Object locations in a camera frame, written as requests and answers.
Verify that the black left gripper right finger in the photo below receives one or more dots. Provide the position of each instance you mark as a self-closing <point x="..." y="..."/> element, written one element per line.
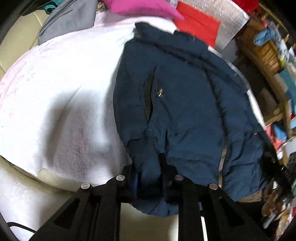
<point x="207" y="212"/>

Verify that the navy blue padded jacket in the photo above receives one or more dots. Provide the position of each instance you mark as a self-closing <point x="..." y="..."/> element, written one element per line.
<point x="181" y="109"/>

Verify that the grey folded garment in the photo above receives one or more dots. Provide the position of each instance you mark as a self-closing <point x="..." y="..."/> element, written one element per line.
<point x="69" y="16"/>

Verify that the wooden shelf frame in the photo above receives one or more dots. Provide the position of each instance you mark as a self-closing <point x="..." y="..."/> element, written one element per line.
<point x="281" y="111"/>

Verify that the wicker basket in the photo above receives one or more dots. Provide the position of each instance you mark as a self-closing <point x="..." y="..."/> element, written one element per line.
<point x="265" y="57"/>

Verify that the red pillow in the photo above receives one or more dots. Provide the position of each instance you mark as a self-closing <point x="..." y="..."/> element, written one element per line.
<point x="198" y="24"/>

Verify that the teal garment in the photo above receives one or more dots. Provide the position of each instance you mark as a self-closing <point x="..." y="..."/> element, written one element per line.
<point x="51" y="5"/>

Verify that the pale pink embossed blanket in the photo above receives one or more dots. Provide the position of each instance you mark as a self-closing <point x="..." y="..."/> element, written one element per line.
<point x="57" y="120"/>

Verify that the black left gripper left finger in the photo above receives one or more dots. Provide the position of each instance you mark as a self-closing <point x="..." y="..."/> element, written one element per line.
<point x="91" y="213"/>

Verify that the cream sofa cushion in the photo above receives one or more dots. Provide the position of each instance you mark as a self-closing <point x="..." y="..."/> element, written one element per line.
<point x="21" y="37"/>

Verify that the red headboard cloth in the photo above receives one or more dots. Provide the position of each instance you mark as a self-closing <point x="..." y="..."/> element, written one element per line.
<point x="249" y="6"/>

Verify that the magenta pillow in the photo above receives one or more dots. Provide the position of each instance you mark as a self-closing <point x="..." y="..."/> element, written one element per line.
<point x="144" y="8"/>

